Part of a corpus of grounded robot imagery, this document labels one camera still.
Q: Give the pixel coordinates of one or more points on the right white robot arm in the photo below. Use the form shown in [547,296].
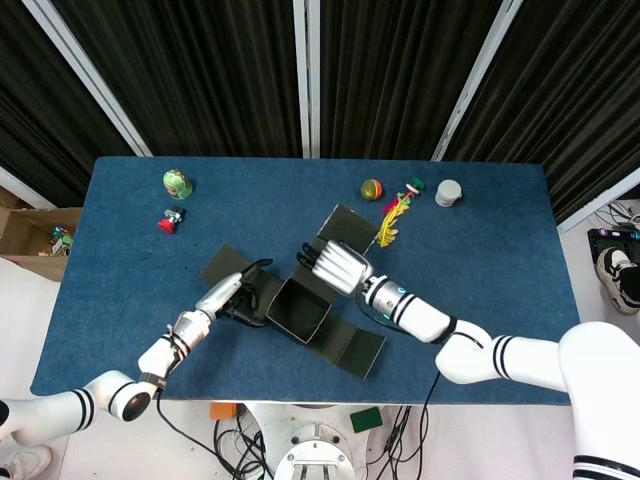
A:
[425,320]

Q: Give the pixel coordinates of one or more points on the white metal frame post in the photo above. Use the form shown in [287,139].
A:
[306,75]
[475,80]
[85,70]
[22,187]
[600,200]

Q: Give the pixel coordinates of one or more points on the black white sneaker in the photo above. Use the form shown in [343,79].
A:
[620,280]

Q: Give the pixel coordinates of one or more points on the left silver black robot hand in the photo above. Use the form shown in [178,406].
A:
[222,292]

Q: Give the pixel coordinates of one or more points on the blue table cloth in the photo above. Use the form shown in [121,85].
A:
[475,260]

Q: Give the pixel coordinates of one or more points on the white plastic jar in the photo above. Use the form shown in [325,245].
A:
[448,193]

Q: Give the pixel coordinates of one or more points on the red emergency stop button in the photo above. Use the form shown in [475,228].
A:
[167,224]

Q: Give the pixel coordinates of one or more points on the yellow pink feather shuttlecock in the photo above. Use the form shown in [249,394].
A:
[390,222]

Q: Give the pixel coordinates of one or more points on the yellow orange woven ball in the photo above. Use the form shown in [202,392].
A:
[372,189]

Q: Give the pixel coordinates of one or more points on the black electronic device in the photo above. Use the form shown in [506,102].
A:
[612,240]

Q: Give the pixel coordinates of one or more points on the black pleated curtain panel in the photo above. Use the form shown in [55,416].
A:
[30,100]
[575,90]
[200,75]
[390,75]

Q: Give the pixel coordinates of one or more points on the brown cardboard box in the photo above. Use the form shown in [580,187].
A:
[20,235]

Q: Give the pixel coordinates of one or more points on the black foldable paper box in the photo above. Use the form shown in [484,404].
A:
[300,310]

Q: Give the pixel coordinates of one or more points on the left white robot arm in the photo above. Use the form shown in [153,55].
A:
[165,352]

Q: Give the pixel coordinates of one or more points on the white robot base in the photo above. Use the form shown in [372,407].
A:
[310,435]

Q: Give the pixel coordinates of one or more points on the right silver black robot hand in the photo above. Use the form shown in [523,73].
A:
[340,265]

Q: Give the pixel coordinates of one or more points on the green block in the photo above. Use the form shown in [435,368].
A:
[366,420]

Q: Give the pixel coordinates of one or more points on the orange block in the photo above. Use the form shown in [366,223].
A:
[222,410]

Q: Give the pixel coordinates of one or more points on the green nesting doll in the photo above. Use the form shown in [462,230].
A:
[177,184]

